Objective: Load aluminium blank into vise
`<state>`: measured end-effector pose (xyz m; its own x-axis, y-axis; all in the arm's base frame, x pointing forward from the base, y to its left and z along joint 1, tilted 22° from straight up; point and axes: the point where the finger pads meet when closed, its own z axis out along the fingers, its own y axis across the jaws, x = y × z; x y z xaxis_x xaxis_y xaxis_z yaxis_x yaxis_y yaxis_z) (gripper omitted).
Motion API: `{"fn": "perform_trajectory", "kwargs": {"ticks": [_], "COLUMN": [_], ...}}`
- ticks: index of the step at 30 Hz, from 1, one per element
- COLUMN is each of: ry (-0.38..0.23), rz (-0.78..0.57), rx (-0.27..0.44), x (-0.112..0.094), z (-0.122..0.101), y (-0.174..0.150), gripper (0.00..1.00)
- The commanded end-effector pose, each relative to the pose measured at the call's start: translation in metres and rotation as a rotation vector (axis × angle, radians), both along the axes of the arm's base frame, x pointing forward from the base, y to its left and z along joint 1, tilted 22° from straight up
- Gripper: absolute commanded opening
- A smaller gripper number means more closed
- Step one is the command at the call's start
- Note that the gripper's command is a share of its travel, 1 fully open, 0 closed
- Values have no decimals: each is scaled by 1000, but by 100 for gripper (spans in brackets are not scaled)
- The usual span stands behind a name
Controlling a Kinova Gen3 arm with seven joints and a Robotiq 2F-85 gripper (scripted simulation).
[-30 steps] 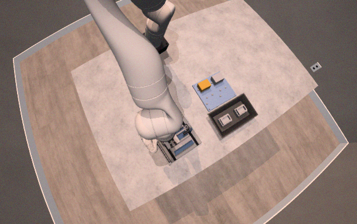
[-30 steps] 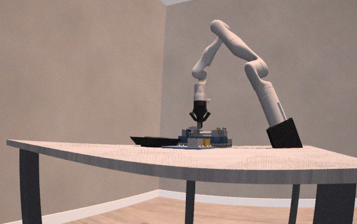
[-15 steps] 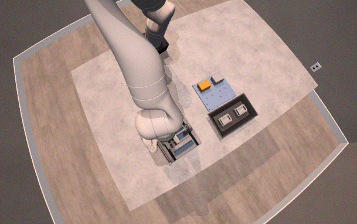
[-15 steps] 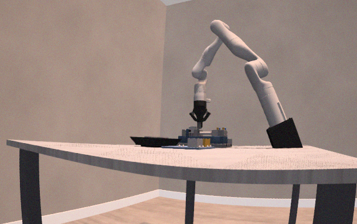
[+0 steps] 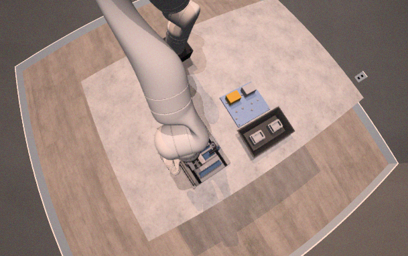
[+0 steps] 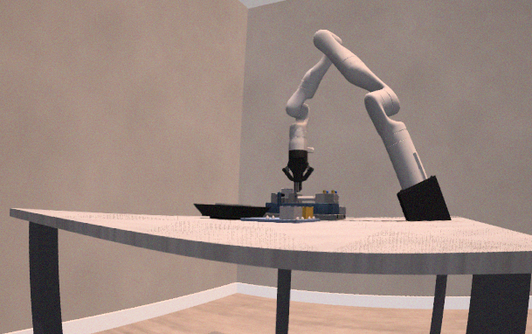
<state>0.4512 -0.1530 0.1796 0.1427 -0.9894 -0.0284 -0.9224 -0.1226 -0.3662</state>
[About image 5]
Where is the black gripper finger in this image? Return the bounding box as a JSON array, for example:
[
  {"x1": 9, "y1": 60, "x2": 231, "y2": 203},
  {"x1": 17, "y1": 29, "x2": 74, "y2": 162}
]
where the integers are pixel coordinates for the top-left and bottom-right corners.
[{"x1": 193, "y1": 160, "x2": 202, "y2": 169}]

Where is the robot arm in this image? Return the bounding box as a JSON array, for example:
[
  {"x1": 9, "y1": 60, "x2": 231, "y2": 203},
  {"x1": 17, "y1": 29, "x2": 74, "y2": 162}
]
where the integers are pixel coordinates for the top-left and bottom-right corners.
[{"x1": 95, "y1": 0, "x2": 209, "y2": 176}]

